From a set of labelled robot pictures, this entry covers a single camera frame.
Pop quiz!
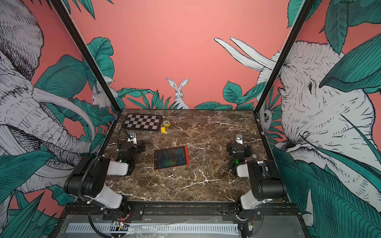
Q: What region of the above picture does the yellow blue small toy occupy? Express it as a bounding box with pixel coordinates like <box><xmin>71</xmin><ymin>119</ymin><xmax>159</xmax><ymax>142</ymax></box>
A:
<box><xmin>163</xmin><ymin>121</ymin><xmax>171</xmax><ymax>127</ymax></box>

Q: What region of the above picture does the red LCD writing tablet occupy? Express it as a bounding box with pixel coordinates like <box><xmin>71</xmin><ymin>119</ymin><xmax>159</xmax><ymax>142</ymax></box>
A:
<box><xmin>154</xmin><ymin>146</ymin><xmax>190</xmax><ymax>171</ymax></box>

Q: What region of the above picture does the black front mounting rail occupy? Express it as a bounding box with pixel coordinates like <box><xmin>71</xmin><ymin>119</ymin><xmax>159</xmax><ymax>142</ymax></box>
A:
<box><xmin>59</xmin><ymin>201</ymin><xmax>303</xmax><ymax>223</ymax></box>

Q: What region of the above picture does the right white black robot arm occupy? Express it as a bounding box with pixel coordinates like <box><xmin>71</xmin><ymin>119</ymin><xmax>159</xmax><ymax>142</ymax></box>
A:
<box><xmin>226</xmin><ymin>134</ymin><xmax>287</xmax><ymax>210</ymax></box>

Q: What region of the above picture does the white perforated strip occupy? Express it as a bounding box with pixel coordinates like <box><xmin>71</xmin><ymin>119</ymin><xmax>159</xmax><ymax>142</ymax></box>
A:
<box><xmin>65</xmin><ymin>223</ymin><xmax>240</xmax><ymax>236</ymax></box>

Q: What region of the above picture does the black white checkerboard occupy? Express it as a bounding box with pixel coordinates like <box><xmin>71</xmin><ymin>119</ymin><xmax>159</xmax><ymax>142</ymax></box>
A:
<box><xmin>123</xmin><ymin>114</ymin><xmax>163</xmax><ymax>131</ymax></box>

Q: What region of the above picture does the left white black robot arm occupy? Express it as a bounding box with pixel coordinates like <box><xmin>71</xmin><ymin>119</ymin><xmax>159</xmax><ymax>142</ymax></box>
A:
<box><xmin>63</xmin><ymin>129</ymin><xmax>145</xmax><ymax>209</ymax></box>

